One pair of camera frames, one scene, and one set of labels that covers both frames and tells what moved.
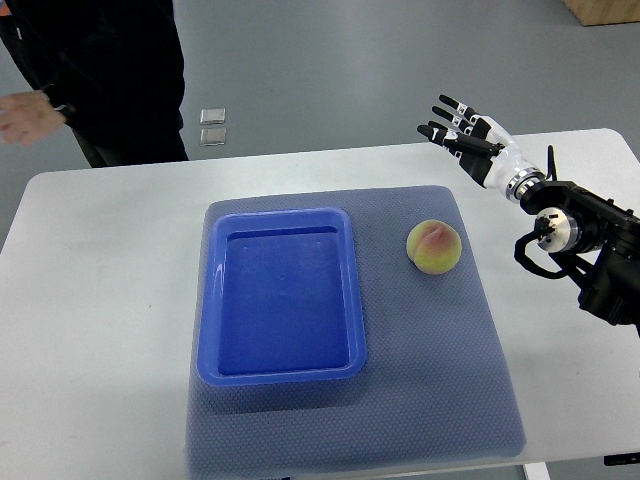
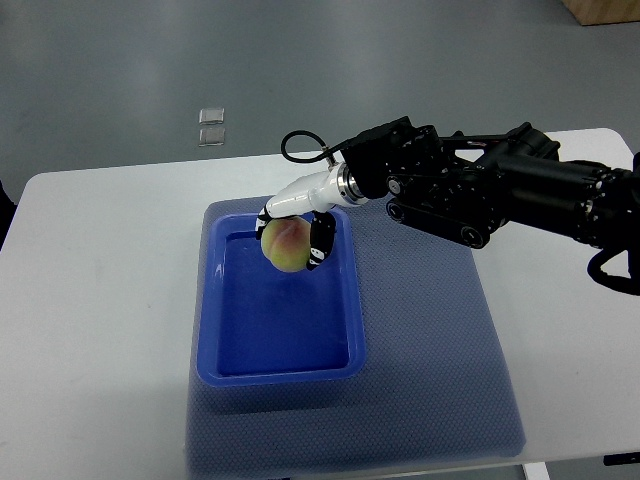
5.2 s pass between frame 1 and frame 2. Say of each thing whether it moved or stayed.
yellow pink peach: moved
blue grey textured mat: stayed
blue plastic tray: stayed
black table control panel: stayed
